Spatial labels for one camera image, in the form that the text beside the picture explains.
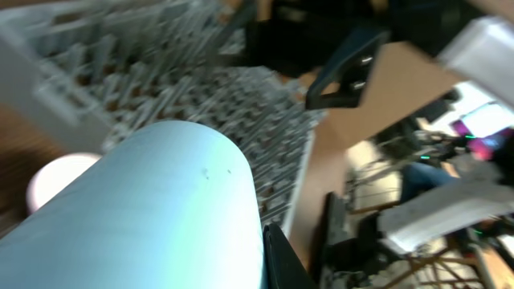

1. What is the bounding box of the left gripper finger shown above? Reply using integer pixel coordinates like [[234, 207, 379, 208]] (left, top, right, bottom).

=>
[[263, 223, 317, 289]]

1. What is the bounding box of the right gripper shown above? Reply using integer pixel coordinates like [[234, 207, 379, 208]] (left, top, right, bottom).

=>
[[245, 18, 390, 110]]

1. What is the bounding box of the pink cup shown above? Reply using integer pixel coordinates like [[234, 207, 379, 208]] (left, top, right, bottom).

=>
[[26, 153, 101, 214]]

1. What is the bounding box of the light blue cup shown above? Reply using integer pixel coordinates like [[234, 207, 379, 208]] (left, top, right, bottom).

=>
[[1, 121, 267, 289]]

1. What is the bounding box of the grey dishwasher rack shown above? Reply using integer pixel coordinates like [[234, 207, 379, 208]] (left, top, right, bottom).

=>
[[1, 1, 323, 234]]

